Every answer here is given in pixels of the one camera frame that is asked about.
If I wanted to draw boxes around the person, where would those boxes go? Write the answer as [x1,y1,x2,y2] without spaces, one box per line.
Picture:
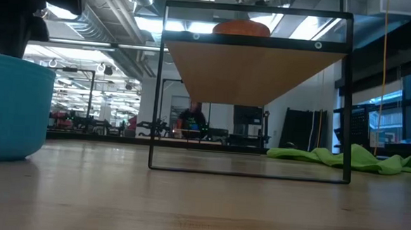
[175,99,209,141]

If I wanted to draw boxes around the black monitor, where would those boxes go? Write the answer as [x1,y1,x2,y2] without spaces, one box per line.
[232,105,265,127]

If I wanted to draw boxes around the orange mug with handle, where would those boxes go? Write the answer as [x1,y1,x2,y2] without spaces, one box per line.
[212,18,272,38]

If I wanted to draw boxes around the black pegboard rack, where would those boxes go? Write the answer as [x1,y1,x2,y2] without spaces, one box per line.
[331,103,371,150]

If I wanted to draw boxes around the teal blue bowl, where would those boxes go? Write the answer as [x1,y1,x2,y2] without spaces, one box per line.
[0,51,58,165]

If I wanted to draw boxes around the black metal shelf wooden top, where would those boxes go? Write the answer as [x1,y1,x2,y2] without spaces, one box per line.
[147,0,360,185]

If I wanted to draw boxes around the green cloth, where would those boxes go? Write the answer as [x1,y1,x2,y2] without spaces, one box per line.
[265,139,411,177]

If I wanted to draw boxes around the black leaning panels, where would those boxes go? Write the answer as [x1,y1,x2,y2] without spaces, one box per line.
[279,107,329,153]

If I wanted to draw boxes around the yellow hanging cable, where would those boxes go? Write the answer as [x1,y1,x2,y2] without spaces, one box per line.
[372,0,391,157]

